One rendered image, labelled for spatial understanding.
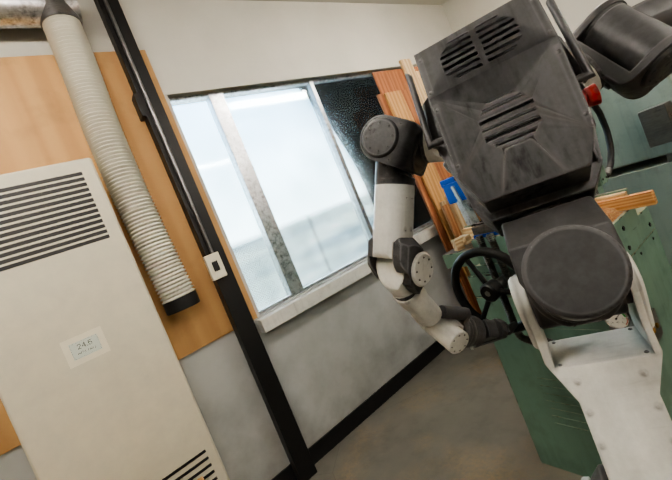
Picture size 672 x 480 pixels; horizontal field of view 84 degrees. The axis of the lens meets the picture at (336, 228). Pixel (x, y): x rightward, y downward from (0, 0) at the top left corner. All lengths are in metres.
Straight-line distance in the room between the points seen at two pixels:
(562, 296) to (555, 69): 0.33
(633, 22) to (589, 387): 0.60
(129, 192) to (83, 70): 0.58
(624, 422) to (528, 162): 0.41
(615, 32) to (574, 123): 0.25
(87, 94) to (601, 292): 1.95
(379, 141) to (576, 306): 0.47
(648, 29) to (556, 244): 0.44
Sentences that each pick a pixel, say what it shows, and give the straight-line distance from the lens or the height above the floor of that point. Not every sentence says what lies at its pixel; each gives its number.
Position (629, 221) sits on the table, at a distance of 1.39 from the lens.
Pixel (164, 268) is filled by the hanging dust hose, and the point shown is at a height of 1.28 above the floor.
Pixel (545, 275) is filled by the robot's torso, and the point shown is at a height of 1.05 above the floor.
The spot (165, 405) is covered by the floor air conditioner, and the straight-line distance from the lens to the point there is 1.75.
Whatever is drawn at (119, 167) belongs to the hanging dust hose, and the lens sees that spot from 1.92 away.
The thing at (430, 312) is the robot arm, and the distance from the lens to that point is 0.96.
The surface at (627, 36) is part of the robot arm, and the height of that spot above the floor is 1.30.
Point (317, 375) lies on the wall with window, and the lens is 2.33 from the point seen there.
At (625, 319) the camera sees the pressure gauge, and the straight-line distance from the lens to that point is 1.30.
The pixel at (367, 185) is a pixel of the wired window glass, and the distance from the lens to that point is 2.78.
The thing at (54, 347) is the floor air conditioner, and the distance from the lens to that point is 1.70.
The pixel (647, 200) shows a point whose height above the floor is 0.92.
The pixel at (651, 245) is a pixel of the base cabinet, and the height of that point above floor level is 0.68.
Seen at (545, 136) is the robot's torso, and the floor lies 1.20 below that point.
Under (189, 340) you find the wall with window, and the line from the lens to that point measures 2.03.
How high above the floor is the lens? 1.22
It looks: 2 degrees down
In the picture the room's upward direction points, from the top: 22 degrees counter-clockwise
